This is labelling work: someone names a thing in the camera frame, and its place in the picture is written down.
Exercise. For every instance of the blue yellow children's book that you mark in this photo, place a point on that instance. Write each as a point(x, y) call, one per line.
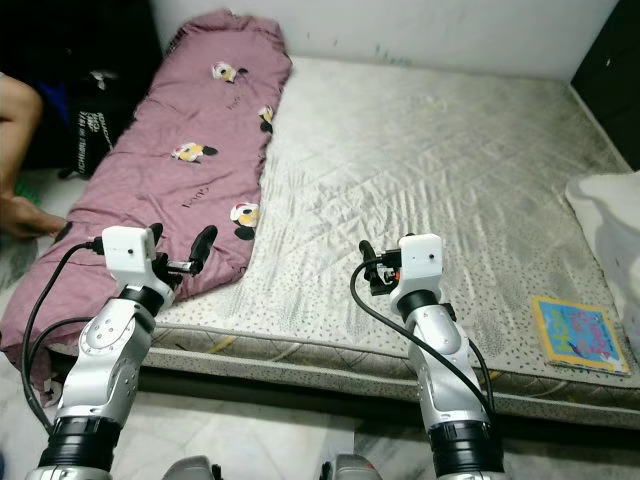
point(578, 335)

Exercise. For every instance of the white pillow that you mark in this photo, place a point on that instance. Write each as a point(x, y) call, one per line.
point(610, 230)

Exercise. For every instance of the pink cartoon print quilt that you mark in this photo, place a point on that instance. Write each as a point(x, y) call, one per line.
point(170, 150)

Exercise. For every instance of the grey quilted mattress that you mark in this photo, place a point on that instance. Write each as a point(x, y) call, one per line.
point(410, 170)

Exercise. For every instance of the person in grey shorts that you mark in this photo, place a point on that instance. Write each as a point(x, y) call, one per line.
point(15, 130)

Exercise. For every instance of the silver robot right leg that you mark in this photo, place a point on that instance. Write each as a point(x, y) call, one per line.
point(350, 468)

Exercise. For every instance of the silver robot leg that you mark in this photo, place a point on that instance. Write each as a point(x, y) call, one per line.
point(193, 470)
point(350, 468)

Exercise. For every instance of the silver robot left leg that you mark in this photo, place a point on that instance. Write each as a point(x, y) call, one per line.
point(193, 470)

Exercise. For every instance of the black tufted headboard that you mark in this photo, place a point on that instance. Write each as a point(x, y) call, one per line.
point(610, 70)

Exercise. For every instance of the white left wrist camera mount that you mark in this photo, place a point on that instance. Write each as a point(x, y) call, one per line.
point(128, 255)

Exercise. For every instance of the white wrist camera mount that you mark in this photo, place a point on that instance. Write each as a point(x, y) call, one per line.
point(128, 255)
point(420, 262)

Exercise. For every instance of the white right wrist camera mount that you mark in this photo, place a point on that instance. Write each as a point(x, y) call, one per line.
point(420, 262)

